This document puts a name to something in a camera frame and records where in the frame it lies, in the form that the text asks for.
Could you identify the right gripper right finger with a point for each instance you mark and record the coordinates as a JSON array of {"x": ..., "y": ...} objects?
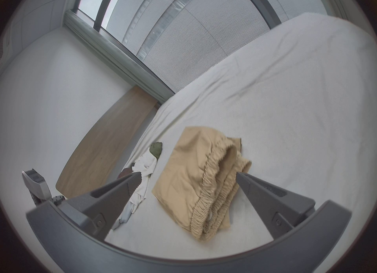
[{"x": 271, "y": 204}]

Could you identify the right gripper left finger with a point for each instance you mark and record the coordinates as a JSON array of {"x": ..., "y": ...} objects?
[{"x": 112, "y": 201}]

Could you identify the tan shorts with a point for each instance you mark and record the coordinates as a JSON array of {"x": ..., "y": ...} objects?
[{"x": 188, "y": 177}]

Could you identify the bed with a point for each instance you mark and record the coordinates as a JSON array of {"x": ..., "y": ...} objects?
[{"x": 279, "y": 89}]

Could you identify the pale grey garment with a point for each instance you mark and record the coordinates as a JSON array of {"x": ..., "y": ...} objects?
[{"x": 125, "y": 215}]

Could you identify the brown garment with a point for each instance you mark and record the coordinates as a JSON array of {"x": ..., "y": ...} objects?
[{"x": 125, "y": 174}]

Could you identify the white garment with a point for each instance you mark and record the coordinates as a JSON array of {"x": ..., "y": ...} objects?
[{"x": 145, "y": 165}]

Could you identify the green garment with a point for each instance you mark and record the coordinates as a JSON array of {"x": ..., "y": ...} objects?
[{"x": 155, "y": 149}]

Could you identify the window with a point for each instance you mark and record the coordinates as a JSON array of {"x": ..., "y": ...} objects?
[{"x": 191, "y": 30}]

